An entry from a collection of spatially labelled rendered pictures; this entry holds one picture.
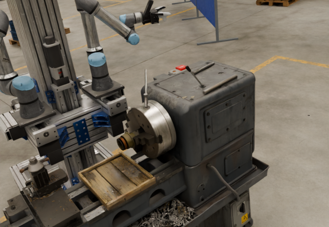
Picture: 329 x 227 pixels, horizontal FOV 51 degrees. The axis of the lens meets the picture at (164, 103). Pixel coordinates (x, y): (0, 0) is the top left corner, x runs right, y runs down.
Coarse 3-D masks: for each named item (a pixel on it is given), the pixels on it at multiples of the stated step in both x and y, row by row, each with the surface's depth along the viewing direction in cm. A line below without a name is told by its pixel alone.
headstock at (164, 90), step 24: (216, 72) 218; (240, 72) 214; (168, 96) 197; (216, 96) 193; (240, 96) 207; (192, 120) 187; (216, 120) 200; (240, 120) 215; (192, 144) 193; (216, 144) 209
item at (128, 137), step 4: (120, 136) 192; (124, 136) 189; (128, 136) 189; (132, 136) 191; (120, 140) 187; (124, 140) 188; (128, 140) 188; (132, 140) 189; (120, 144) 192; (124, 144) 187; (128, 144) 188; (132, 144) 190; (120, 148) 191; (124, 148) 188; (128, 148) 190
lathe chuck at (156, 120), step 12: (132, 108) 195; (156, 108) 190; (144, 120) 188; (156, 120) 186; (132, 132) 208; (156, 132) 184; (168, 132) 188; (144, 144) 199; (156, 144) 187; (168, 144) 191; (156, 156) 193
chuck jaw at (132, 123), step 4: (132, 112) 196; (128, 116) 195; (132, 116) 196; (128, 120) 195; (132, 120) 195; (136, 120) 196; (128, 124) 193; (132, 124) 194; (136, 124) 195; (128, 128) 192; (132, 128) 193; (136, 128) 194; (128, 132) 192
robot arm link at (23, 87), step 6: (18, 78) 209; (24, 78) 209; (30, 78) 209; (12, 84) 206; (18, 84) 204; (24, 84) 204; (30, 84) 207; (12, 90) 208; (18, 90) 205; (24, 90) 205; (30, 90) 207; (18, 96) 207; (24, 96) 207; (30, 96) 208; (36, 96) 212; (24, 102) 208
